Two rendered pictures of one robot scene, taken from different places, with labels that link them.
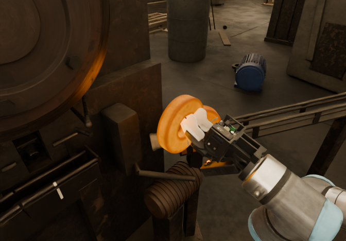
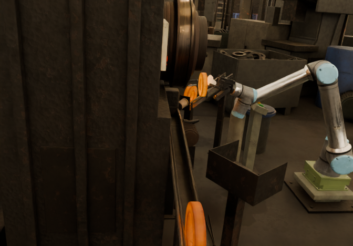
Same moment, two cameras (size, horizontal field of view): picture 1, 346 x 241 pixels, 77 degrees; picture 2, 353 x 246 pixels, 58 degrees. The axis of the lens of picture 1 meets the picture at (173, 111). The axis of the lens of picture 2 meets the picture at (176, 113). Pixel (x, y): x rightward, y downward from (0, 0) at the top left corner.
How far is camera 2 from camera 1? 1.76 m
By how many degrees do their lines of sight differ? 46
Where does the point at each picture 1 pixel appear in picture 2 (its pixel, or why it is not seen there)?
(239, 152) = (229, 82)
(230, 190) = not seen: hidden behind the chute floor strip
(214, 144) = (221, 83)
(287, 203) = (246, 90)
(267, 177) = (239, 85)
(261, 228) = (240, 108)
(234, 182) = not seen: hidden behind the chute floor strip
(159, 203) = (194, 132)
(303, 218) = (250, 92)
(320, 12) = not seen: hidden behind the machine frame
